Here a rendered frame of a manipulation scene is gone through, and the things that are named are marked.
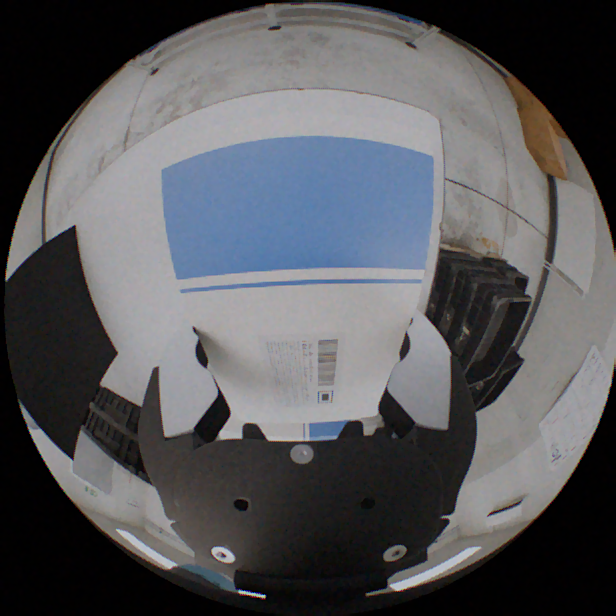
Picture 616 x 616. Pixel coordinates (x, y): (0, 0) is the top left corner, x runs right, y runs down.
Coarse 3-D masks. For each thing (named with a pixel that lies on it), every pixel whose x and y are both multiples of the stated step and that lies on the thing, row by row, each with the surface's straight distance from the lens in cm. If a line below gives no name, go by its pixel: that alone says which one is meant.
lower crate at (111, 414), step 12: (96, 396) 83; (108, 396) 79; (120, 396) 76; (96, 408) 78; (108, 408) 76; (120, 408) 73; (132, 408) 69; (108, 420) 72; (120, 420) 71; (132, 420) 68; (132, 432) 65
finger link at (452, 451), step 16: (464, 384) 9; (464, 400) 8; (464, 416) 8; (416, 432) 7; (432, 432) 7; (448, 432) 7; (464, 432) 8; (432, 448) 7; (448, 448) 7; (464, 448) 8; (448, 464) 7; (464, 464) 7; (448, 480) 7; (448, 496) 7; (448, 512) 7
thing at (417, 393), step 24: (408, 336) 10; (432, 336) 10; (408, 360) 9; (432, 360) 9; (408, 384) 8; (432, 384) 8; (384, 408) 8; (408, 408) 7; (432, 408) 8; (408, 432) 8
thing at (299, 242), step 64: (256, 128) 9; (320, 128) 9; (384, 128) 9; (192, 192) 9; (256, 192) 8; (320, 192) 8; (384, 192) 9; (192, 256) 10; (256, 256) 9; (320, 256) 8; (384, 256) 9; (192, 320) 11; (256, 320) 10; (320, 320) 10; (384, 320) 11; (256, 384) 14; (320, 384) 13; (384, 384) 15
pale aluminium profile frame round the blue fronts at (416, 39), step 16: (224, 16) 152; (272, 16) 152; (304, 16) 154; (320, 16) 155; (384, 16) 152; (224, 32) 160; (400, 32) 162; (432, 32) 160; (160, 48) 165; (176, 48) 171; (128, 64) 174; (144, 64) 180
